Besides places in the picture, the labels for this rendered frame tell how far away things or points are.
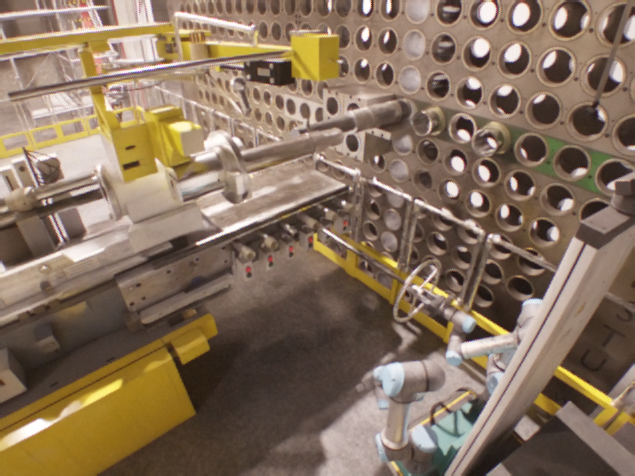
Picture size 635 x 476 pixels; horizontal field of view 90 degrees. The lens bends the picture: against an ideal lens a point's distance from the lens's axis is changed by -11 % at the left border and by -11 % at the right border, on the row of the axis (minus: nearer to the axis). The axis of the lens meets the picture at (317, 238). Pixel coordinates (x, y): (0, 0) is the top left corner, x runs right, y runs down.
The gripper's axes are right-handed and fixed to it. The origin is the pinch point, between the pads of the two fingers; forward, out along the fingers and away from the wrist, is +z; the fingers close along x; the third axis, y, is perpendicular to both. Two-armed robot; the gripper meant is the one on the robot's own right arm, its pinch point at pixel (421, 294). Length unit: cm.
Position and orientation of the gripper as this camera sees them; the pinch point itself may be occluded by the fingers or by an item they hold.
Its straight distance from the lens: 197.6
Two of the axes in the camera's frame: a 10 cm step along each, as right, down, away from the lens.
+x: 7.5, -2.2, 6.2
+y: -1.3, 8.7, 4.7
